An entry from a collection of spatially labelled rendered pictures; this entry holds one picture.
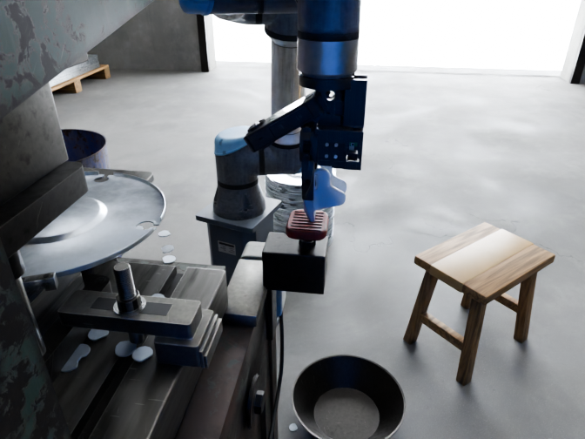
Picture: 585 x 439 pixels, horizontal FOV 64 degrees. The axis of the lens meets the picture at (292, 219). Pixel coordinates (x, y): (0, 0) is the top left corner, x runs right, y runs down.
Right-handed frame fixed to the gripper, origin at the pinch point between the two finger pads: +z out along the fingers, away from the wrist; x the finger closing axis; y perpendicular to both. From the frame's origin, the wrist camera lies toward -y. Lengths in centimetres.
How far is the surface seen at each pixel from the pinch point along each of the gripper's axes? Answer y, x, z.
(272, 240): -5.5, 0.3, 5.6
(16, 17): -13.5, -33.6, -29.9
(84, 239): -26.2, -14.9, -2.2
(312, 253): 1.1, -2.2, 5.6
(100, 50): -273, 437, 58
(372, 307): 16, 73, 76
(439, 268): 31, 51, 43
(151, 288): -19.2, -13.7, 5.6
